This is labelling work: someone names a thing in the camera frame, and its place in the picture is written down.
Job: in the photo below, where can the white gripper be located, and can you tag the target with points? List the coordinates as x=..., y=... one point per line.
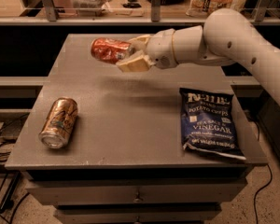
x=160, y=48

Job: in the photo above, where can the red coke can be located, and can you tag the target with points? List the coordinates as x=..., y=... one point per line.
x=109, y=50

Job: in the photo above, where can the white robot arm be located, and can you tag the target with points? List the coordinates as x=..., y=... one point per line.
x=226, y=37

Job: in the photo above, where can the orange soda can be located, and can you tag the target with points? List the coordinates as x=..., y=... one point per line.
x=59, y=123

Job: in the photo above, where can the clear plastic container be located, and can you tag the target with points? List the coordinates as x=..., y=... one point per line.
x=89, y=7

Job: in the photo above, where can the blue potato chips bag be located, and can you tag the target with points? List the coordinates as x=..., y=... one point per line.
x=207, y=124

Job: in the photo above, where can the grey drawer cabinet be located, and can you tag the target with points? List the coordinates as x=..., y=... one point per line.
x=104, y=147

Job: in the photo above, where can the round drawer knob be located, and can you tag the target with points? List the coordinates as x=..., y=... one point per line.
x=137, y=198

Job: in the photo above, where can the metal shelf rail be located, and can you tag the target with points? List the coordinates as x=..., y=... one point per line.
x=61, y=12

